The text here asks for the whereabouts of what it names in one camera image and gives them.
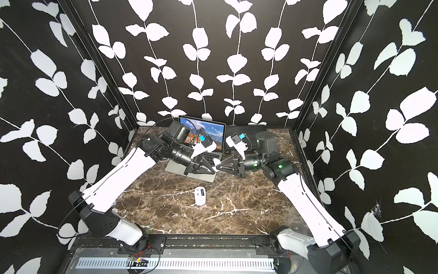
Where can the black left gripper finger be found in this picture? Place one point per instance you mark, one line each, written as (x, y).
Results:
(203, 170)
(204, 164)

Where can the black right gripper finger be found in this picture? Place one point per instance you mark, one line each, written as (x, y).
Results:
(227, 169)
(230, 162)

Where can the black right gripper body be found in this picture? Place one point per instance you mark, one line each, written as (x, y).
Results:
(241, 163)

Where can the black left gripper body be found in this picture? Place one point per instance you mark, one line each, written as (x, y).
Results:
(194, 163)

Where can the white wireless mouse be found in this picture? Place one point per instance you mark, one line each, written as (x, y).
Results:
(200, 196)

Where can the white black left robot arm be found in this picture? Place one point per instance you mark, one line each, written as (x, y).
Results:
(94, 205)

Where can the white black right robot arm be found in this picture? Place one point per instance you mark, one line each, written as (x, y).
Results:
(330, 248)

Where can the silver open laptop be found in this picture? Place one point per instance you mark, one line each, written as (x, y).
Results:
(198, 127)

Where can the black flat electronics box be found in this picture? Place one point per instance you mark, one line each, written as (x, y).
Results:
(249, 130)

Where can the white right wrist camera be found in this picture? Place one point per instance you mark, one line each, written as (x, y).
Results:
(236, 142)

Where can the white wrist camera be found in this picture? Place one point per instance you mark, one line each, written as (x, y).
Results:
(206, 144)
(236, 142)

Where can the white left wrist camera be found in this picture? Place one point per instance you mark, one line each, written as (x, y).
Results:
(206, 144)

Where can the black front mounting rail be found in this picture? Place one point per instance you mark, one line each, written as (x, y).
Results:
(261, 244)

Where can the white slotted cable duct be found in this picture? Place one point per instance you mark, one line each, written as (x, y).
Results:
(199, 264)

